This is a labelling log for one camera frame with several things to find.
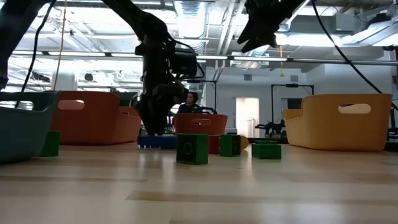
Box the red toy block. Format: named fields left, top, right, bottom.
left=208, top=134, right=221, bottom=155

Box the black monitor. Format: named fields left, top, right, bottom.
left=119, top=91, right=140, bottom=108

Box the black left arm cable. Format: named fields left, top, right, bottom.
left=14, top=0, right=58, bottom=108

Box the black background rig frame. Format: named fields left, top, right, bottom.
left=186, top=79, right=218, bottom=115
left=271, top=83, right=315, bottom=125

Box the teal plastic bin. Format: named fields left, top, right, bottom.
left=0, top=90, right=60, bottom=164

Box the yellow plastic bin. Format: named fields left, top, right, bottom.
left=283, top=93, right=393, bottom=152

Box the small orange plastic bin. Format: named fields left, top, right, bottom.
left=173, top=113, right=228, bottom=136

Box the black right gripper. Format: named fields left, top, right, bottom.
left=238, top=0, right=307, bottom=54

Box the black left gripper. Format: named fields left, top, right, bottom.
left=134, top=37, right=189, bottom=137

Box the silver ventilation duct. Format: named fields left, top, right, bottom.
left=245, top=0, right=312, bottom=68
left=174, top=0, right=208, bottom=82

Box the person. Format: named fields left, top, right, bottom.
left=177, top=91, right=203, bottom=114

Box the green toy block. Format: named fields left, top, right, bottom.
left=39, top=130, right=61, bottom=157
left=176, top=133, right=210, bottom=166
left=218, top=134, right=243, bottom=157
left=251, top=139, right=282, bottom=161

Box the overhead bar with light strips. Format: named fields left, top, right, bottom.
left=9, top=50, right=398, bottom=67

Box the blue toy block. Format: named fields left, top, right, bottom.
left=137, top=134, right=178, bottom=150

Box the large orange plastic bin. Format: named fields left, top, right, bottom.
left=50, top=90, right=142, bottom=146

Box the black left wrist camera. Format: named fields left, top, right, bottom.
left=172, top=48, right=200, bottom=78

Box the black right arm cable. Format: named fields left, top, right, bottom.
left=310, top=0, right=398, bottom=111

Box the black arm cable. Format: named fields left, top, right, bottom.
left=14, top=0, right=58, bottom=108
left=310, top=0, right=398, bottom=111

